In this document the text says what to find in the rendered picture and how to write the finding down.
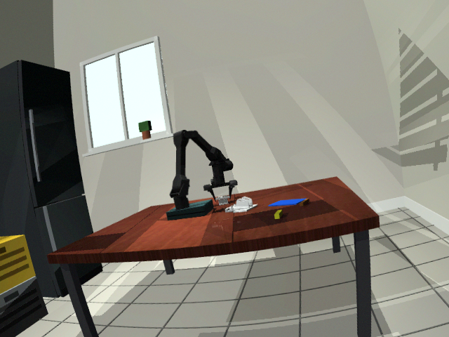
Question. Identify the small yellow block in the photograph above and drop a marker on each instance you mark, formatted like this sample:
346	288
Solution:
278	214

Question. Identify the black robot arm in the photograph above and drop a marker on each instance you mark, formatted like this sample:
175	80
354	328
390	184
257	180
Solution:
180	185

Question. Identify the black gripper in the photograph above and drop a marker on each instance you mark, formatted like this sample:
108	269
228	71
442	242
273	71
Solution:
220	179

